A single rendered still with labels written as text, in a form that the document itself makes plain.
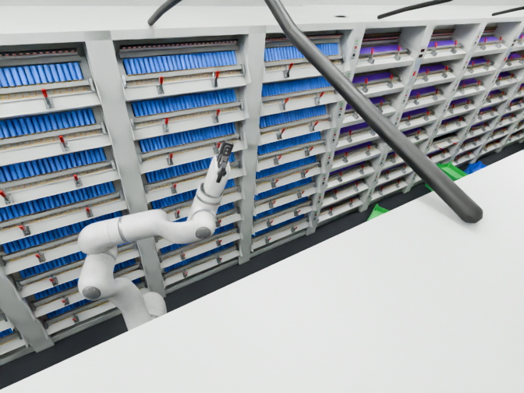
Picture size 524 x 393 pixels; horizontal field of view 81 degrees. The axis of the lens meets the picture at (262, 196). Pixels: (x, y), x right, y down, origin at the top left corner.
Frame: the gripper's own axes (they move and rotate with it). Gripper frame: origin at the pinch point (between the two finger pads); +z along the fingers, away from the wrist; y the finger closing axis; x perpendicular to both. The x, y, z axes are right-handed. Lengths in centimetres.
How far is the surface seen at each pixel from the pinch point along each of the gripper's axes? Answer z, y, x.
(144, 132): -29, -62, 25
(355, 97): 31, 41, -6
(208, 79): 2, -73, 3
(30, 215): -77, -45, 64
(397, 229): 21, 60, -8
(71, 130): -33, -51, 53
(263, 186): -58, -93, -57
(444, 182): 27, 56, -14
